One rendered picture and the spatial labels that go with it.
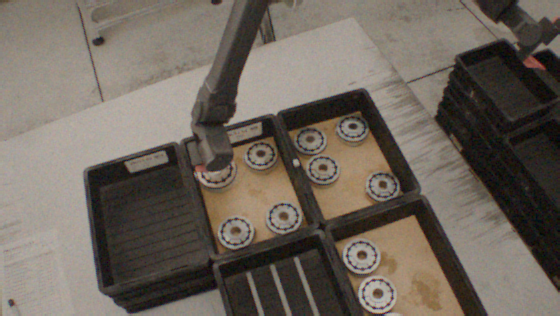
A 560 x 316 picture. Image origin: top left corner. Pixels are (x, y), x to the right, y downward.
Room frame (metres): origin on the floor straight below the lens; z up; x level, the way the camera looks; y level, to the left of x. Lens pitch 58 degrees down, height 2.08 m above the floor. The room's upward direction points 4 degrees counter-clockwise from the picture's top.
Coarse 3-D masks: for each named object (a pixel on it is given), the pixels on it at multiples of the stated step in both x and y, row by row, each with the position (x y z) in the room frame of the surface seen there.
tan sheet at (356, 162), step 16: (320, 128) 0.90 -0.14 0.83; (336, 144) 0.83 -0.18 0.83; (368, 144) 0.82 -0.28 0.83; (304, 160) 0.78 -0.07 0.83; (352, 160) 0.77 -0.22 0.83; (368, 160) 0.76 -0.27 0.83; (384, 160) 0.76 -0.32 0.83; (352, 176) 0.71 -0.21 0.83; (320, 192) 0.66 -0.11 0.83; (336, 192) 0.66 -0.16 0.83; (352, 192) 0.66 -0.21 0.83; (400, 192) 0.64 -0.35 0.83; (336, 208) 0.61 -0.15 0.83; (352, 208) 0.60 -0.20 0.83
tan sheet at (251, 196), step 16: (240, 160) 0.79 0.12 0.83; (240, 176) 0.74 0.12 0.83; (256, 176) 0.73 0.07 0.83; (272, 176) 0.73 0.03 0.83; (288, 176) 0.73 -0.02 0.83; (208, 192) 0.69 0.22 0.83; (224, 192) 0.69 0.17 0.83; (240, 192) 0.68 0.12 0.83; (256, 192) 0.68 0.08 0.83; (272, 192) 0.68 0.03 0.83; (288, 192) 0.67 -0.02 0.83; (208, 208) 0.64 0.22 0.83; (224, 208) 0.63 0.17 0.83; (240, 208) 0.63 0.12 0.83; (256, 208) 0.63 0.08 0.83; (256, 224) 0.58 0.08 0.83; (304, 224) 0.57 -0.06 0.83; (256, 240) 0.53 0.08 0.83
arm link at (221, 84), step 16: (240, 0) 0.68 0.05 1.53; (256, 0) 0.67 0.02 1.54; (240, 16) 0.66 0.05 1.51; (256, 16) 0.66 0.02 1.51; (224, 32) 0.68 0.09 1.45; (240, 32) 0.65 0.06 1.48; (256, 32) 0.66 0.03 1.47; (224, 48) 0.66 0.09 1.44; (240, 48) 0.65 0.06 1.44; (224, 64) 0.64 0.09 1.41; (240, 64) 0.65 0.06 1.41; (208, 80) 0.65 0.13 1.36; (224, 80) 0.63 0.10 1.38; (208, 96) 0.63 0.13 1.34; (224, 96) 0.63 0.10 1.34; (208, 112) 0.61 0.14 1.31; (224, 112) 0.62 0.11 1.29
